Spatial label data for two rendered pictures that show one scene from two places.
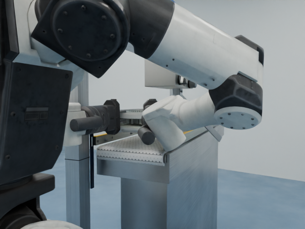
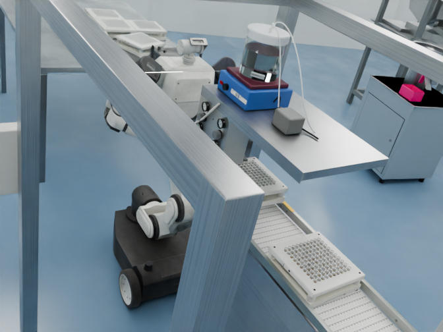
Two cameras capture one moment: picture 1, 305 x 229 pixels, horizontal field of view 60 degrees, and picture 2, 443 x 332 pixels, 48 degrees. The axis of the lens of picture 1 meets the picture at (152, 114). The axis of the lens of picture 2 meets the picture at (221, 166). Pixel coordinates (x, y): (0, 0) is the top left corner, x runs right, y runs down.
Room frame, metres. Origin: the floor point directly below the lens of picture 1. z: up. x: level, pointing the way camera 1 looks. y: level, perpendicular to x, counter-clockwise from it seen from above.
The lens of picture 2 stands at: (1.80, -1.52, 2.02)
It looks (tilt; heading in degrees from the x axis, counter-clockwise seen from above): 30 degrees down; 120
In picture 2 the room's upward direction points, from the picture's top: 13 degrees clockwise
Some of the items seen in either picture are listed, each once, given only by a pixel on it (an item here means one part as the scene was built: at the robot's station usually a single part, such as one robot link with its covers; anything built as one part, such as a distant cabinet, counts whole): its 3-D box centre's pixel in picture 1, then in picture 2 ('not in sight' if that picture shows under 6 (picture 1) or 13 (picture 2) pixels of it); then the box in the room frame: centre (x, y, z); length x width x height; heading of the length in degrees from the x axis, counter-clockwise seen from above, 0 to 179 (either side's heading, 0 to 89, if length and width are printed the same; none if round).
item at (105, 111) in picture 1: (101, 118); not in sight; (0.88, 0.17, 0.99); 0.12 x 0.10 x 0.13; 149
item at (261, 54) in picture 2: not in sight; (264, 51); (0.99, 0.01, 1.51); 0.15 x 0.15 x 0.19
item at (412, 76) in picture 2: not in sight; (426, 68); (1.03, 2.89, 0.95); 0.49 x 0.36 x 0.38; 146
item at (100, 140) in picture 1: (159, 124); (345, 267); (1.56, -0.05, 0.91); 1.32 x 0.02 x 0.03; 157
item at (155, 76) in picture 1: (170, 59); (221, 127); (0.93, -0.06, 1.20); 0.22 x 0.11 x 0.20; 157
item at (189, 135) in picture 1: (206, 126); (287, 286); (1.45, -0.30, 0.91); 1.32 x 0.02 x 0.03; 157
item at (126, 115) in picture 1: (147, 114); (246, 177); (1.05, 0.02, 1.00); 0.25 x 0.24 x 0.02; 67
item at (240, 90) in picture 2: not in sight; (253, 86); (0.98, 0.01, 1.37); 0.21 x 0.20 x 0.09; 67
